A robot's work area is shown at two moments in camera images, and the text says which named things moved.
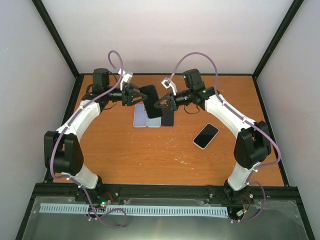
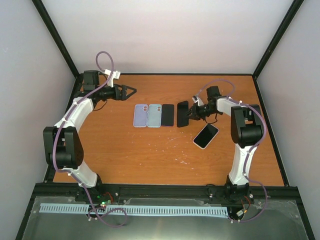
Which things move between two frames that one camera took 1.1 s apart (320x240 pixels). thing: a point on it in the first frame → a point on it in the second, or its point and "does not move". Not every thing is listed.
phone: [153, 111] → [182, 119]
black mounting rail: [282, 192] does not move
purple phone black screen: [167, 118] does not move
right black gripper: [171, 102] → [195, 116]
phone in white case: [205, 136] does not move
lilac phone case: [140, 116] does not move
